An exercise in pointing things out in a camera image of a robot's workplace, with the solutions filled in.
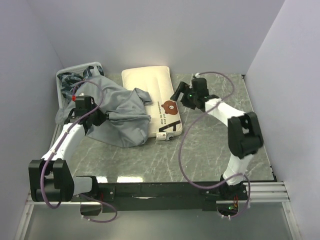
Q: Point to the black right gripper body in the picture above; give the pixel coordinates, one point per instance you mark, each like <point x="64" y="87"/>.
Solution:
<point x="189" y="98"/>

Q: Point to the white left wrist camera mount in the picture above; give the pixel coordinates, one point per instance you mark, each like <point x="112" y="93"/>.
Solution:
<point x="74" y="97"/>

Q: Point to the cream pillow with bear print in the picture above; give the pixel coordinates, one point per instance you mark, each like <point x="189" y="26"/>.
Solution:
<point x="164" y="113"/>

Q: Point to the white plastic basket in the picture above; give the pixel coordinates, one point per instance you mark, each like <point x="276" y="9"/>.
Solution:
<point x="62" y="82"/>

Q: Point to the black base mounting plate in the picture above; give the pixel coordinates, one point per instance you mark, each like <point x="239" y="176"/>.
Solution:
<point x="156" y="196"/>

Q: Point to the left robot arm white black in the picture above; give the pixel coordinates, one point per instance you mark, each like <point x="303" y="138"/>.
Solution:
<point x="50" y="178"/>

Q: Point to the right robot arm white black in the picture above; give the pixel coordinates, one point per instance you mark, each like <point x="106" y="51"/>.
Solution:
<point x="243" y="129"/>

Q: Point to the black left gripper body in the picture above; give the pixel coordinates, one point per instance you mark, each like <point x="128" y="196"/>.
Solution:
<point x="94" y="105"/>

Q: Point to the dark patterned cloth in basket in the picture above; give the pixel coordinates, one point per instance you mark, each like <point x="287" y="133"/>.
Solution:
<point x="72" y="80"/>

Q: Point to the grey pillowcase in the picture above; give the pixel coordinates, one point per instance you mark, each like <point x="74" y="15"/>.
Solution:
<point x="127" y="123"/>

